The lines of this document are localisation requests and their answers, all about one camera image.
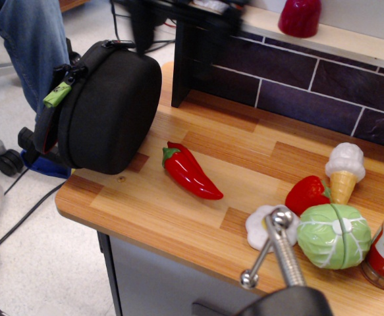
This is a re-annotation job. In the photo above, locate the black shelf with brick backsplash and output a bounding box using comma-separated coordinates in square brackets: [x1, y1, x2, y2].
[173, 7, 384, 145]

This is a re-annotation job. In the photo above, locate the red toy chili pepper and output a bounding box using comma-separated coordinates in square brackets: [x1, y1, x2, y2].
[162, 142, 224, 200]

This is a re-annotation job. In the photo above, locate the white toy fried egg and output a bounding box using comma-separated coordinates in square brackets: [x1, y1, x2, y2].
[245, 205, 300, 251]

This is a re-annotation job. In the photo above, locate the dark red cup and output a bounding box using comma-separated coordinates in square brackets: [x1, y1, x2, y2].
[278, 0, 322, 38]

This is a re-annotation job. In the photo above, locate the black clamp body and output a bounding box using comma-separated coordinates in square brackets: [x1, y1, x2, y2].
[191, 286, 333, 315]

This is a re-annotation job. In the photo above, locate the red toy strawberry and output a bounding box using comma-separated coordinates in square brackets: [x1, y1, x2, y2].
[285, 175, 332, 216]

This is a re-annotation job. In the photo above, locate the metal clamp screw handle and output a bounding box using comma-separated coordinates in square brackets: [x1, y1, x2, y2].
[240, 206, 306, 290]

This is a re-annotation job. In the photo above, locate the black floor cable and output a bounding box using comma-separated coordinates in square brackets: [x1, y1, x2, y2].
[0, 167, 66, 248]

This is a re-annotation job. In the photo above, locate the black round zipper bag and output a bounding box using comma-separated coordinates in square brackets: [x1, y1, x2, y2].
[33, 40, 162, 174]

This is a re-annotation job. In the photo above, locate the blue jeans leg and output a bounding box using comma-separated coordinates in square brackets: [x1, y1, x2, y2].
[0, 0, 69, 118]

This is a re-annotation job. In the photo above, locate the green zipper pull tab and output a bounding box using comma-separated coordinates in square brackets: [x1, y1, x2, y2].
[43, 82, 72, 109]

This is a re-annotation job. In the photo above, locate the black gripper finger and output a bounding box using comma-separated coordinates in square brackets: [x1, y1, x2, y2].
[130, 8, 154, 55]

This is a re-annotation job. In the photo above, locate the office chair caster base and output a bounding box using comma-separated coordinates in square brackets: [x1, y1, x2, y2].
[0, 63, 24, 176]

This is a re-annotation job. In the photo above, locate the green toy cabbage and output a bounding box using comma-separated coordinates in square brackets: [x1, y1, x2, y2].
[297, 203, 371, 270]

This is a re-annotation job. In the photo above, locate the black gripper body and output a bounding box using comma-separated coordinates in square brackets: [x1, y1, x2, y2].
[124, 1, 248, 33]

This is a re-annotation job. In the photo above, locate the white orange toy on shelf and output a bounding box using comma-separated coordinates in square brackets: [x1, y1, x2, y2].
[192, 0, 229, 14]

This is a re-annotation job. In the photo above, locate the toy ice cream cone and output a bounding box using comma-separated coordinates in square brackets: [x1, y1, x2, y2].
[325, 142, 366, 205]

